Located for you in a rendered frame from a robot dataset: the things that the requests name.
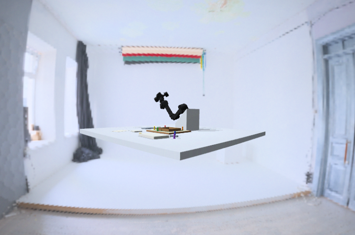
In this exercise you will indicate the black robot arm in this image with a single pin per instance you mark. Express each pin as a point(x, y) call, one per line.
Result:
point(164, 104)

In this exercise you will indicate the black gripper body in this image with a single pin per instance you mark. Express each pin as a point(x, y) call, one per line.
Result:
point(165, 94)

